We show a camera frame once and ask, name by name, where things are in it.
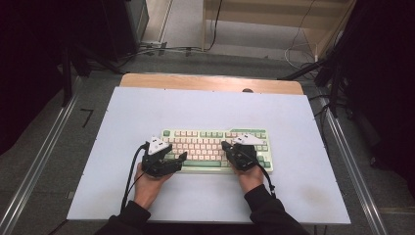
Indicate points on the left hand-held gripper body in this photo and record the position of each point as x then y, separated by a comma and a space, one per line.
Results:
156, 164

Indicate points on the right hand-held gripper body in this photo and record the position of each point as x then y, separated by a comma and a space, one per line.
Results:
243, 156

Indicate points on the green and cream keyboard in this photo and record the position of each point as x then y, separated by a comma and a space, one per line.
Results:
202, 147

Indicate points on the person's right hand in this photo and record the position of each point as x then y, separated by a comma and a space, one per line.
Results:
251, 179

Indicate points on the person's left hand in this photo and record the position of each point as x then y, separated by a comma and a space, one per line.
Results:
147, 189

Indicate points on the white board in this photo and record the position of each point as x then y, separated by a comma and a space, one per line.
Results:
212, 107

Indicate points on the wooden table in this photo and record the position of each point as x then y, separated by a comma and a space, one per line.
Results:
195, 81

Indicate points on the black metal stand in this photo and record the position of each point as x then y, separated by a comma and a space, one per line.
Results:
336, 88
67, 78

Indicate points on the dark cabinet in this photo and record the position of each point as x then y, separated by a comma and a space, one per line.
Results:
127, 26

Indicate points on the wooden shelf unit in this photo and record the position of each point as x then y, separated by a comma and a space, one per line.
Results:
261, 16

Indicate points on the metal floor rail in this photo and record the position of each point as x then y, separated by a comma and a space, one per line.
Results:
355, 169
39, 163

